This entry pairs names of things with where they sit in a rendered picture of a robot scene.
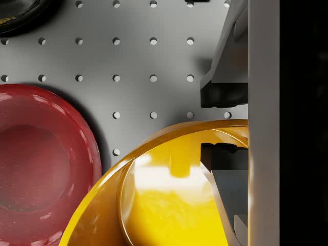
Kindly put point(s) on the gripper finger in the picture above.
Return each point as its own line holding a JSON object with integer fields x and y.
{"x": 230, "y": 179}
{"x": 225, "y": 94}

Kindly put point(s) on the yellow bowl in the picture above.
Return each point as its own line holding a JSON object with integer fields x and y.
{"x": 166, "y": 205}

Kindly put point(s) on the red plate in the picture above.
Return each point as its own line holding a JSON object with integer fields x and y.
{"x": 38, "y": 166}

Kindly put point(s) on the black plate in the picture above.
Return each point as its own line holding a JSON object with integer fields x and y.
{"x": 23, "y": 18}

